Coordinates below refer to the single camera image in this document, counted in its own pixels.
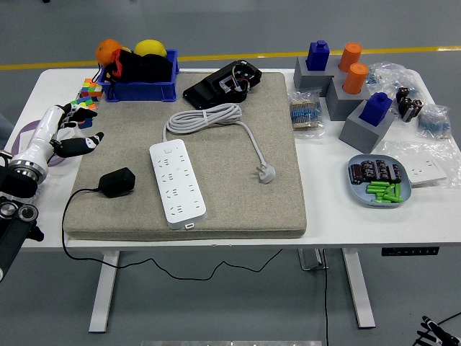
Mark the open black electronic device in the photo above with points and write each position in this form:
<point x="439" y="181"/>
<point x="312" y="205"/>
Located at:
<point x="209" y="90"/>

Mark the orange fruit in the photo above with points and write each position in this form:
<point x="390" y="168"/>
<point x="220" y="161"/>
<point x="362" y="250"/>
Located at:
<point x="106" y="50"/>

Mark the colourful puzzle cube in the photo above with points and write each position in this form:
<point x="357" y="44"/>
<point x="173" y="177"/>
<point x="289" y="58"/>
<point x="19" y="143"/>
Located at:
<point x="86" y="102"/>
<point x="90" y="88"/>

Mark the grey-brown mat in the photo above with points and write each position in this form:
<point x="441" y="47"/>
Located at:
<point x="230" y="202"/>

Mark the blue plastic bin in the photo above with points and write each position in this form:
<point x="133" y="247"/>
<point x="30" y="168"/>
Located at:
<point x="144" y="92"/>

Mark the blue-grey plate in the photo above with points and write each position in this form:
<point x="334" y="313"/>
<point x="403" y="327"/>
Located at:
<point x="360" y="196"/>

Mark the grey block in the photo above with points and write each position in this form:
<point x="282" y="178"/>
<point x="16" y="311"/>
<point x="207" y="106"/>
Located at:
<point x="306" y="81"/>
<point x="360" y="137"/>
<point x="338" y="106"/>

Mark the white power strip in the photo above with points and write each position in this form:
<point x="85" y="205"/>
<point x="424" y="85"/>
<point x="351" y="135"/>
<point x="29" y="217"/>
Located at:
<point x="178" y="184"/>

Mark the clear bag of resistors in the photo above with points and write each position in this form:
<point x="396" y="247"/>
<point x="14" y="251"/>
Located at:
<point x="389" y="77"/>
<point x="306" y="115"/>
<point x="434" y="124"/>

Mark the black cloth pouch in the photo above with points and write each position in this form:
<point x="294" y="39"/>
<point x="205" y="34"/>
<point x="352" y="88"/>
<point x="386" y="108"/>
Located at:
<point x="144" y="68"/>

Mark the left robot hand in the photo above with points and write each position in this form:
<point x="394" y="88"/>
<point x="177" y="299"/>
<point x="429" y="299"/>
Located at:
<point x="39" y="129"/>

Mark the clear plastic bag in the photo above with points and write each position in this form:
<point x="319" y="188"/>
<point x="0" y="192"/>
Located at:
<point x="396" y="151"/>

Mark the orange cylinder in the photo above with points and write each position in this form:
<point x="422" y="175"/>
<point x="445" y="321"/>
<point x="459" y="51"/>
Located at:
<point x="350" y="56"/>
<point x="354" y="79"/>

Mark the black table control panel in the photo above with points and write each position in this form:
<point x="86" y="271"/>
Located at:
<point x="410" y="251"/>

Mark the black plug adapter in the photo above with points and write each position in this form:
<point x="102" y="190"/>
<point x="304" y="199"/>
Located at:
<point x="117" y="182"/>

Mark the black capacitor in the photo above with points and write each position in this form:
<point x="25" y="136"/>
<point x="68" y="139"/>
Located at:
<point x="404" y="106"/>
<point x="402" y="93"/>
<point x="356" y="173"/>
<point x="382" y="170"/>
<point x="369" y="170"/>
<point x="416" y="110"/>
<point x="396" y="173"/>

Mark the purple plate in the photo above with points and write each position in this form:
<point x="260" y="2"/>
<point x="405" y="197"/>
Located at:
<point x="54" y="161"/>

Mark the white table leg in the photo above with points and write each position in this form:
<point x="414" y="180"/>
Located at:
<point x="102" y="295"/>
<point x="358" y="288"/>

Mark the blue square peg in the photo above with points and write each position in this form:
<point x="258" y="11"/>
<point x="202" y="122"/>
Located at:
<point x="374" y="110"/>
<point x="317" y="56"/>

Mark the metal bracket under table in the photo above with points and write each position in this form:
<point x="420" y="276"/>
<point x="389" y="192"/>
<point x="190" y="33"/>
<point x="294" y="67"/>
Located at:
<point x="309" y="259"/>

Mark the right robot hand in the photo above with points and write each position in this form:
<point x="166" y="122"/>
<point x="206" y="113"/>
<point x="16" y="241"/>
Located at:
<point x="434" y="329"/>

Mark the green cylindrical battery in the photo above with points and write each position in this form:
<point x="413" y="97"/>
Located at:
<point x="398" y="191"/>
<point x="392" y="198"/>
<point x="380" y="184"/>
<point x="381" y="200"/>
<point x="389" y="190"/>
<point x="374" y="189"/>

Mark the yellow lemon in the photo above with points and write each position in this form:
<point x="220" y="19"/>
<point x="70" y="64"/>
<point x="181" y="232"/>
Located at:
<point x="149" y="47"/>

